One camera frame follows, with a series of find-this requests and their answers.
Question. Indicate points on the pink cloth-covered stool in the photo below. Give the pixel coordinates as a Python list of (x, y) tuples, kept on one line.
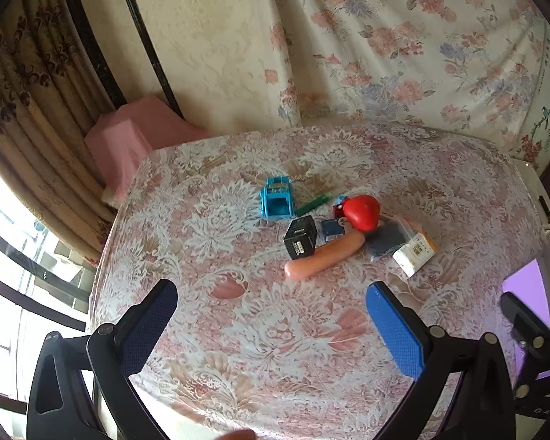
[(128, 146)]

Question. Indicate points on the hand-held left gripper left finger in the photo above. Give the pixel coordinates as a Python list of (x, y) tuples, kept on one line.
[(153, 314)]

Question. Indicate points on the black small box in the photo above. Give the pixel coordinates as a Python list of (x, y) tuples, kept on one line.
[(300, 240)]

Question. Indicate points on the blue toy cart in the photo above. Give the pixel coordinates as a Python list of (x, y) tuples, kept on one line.
[(277, 199)]

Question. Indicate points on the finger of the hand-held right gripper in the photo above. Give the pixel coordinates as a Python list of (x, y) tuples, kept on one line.
[(527, 323)]

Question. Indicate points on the red heart toy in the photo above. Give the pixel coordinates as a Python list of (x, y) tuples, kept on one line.
[(362, 211)]

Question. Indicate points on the floral bed sheet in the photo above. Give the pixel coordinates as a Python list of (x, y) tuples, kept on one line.
[(417, 55)]

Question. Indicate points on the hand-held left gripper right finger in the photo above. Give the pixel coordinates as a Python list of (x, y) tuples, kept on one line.
[(394, 330)]

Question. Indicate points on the red toy car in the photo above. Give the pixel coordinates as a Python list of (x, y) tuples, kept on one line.
[(338, 206)]

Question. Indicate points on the dark blue plastic pouch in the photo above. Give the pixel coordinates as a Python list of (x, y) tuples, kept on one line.
[(387, 240)]

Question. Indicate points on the pink toy sausage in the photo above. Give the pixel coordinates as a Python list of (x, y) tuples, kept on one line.
[(323, 259)]

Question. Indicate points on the dark blue small card box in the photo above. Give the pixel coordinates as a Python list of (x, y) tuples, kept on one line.
[(332, 230)]

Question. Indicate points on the black bed frame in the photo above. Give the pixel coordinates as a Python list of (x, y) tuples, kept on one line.
[(96, 55)]

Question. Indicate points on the white orange medicine box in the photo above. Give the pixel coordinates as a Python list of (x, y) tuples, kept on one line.
[(415, 252)]

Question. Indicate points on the white purple storage container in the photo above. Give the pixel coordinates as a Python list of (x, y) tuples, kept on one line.
[(531, 279)]

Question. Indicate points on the window frame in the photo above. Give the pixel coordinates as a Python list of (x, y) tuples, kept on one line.
[(23, 284)]

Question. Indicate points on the beige flowered curtain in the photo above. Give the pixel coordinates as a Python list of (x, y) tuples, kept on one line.
[(32, 101)]

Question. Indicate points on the pink floral lace tablecloth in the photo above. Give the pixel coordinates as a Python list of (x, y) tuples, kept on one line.
[(256, 343)]

